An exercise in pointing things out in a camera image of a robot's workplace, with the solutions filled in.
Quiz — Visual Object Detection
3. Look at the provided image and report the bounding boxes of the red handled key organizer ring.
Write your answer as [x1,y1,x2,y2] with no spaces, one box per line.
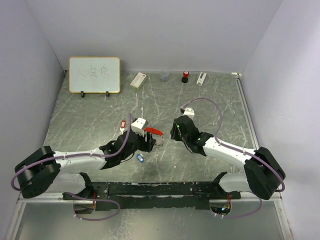
[144,126,166,148]

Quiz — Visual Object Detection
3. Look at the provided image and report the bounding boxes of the blue tagged key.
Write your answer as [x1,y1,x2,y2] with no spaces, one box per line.
[136,153,145,163]

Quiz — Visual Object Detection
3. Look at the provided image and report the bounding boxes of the red tagged key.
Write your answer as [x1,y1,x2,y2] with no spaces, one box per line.
[119,120,126,133]

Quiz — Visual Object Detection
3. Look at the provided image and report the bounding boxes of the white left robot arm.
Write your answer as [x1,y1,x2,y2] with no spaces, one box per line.
[11,130,156,200]

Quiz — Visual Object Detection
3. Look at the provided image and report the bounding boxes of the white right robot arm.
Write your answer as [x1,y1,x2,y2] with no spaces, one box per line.
[170,115,286,200]

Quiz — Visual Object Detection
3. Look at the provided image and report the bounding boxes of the red black stamp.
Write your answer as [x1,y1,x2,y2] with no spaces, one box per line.
[181,71,190,84]

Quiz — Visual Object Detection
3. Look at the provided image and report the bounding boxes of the white stapler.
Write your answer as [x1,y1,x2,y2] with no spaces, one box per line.
[196,71,207,86]

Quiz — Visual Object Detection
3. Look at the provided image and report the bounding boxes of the white cardboard box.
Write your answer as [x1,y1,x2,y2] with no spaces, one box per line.
[130,72,147,91]

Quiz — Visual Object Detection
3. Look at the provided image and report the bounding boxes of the clear jar of paperclips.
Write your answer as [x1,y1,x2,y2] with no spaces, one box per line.
[160,69,170,82]

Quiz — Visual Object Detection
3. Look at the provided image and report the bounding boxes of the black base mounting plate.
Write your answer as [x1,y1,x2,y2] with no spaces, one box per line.
[62,181,242,212]

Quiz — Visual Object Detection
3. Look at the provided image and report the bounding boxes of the black whiteboard stand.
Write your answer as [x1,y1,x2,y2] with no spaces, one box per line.
[80,91,110,98]

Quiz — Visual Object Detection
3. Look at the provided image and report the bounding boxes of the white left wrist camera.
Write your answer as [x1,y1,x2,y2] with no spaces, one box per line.
[130,117,148,137]

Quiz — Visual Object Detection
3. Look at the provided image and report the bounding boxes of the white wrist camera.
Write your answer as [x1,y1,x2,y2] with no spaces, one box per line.
[130,117,148,137]
[181,107,195,120]

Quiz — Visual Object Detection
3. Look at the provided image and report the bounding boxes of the aluminium rail frame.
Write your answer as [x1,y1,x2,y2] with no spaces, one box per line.
[15,73,293,240]

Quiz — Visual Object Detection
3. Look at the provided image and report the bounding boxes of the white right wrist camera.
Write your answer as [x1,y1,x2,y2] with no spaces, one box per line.
[181,107,195,120]

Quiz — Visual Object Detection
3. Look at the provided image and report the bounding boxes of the small whiteboard yellow frame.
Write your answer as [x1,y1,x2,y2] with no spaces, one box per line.
[68,56,121,94]

